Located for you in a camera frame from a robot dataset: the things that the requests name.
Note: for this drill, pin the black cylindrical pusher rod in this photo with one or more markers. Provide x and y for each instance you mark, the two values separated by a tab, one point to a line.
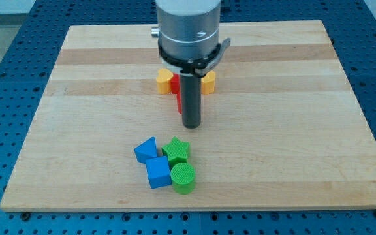
190	92

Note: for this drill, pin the red block lower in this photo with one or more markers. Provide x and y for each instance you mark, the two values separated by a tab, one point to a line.
178	100

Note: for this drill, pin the green cylinder block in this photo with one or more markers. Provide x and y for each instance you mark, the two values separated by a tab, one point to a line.
183	178

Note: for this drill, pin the red block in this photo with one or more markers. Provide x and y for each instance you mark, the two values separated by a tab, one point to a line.
175	84
178	100

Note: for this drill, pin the light wooden board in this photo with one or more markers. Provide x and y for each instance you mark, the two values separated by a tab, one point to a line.
282	131

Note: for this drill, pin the blue perforated metal base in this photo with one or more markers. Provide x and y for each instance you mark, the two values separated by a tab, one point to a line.
26	67

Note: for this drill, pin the green star block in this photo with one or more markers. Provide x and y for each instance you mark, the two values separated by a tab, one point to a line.
177	151

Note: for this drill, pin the red block upper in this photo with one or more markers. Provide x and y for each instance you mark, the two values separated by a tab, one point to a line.
175	84

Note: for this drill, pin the black clamp with grey lever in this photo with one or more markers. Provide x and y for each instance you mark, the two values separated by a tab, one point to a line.
195	67

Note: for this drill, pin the blue cube block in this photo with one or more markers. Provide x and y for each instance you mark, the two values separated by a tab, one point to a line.
158	172

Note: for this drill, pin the yellow heart block right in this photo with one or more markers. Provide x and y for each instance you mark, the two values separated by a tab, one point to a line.
208	83

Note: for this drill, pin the blue triangle block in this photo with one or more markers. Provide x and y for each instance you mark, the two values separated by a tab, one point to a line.
146	150

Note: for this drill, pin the yellow heart block left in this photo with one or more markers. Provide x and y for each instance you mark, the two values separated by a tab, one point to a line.
163	81

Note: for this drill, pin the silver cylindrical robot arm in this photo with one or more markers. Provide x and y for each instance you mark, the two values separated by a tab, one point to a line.
188	31

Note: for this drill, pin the yellow heart block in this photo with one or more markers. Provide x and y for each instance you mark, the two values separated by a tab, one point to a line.
163	81
208	83

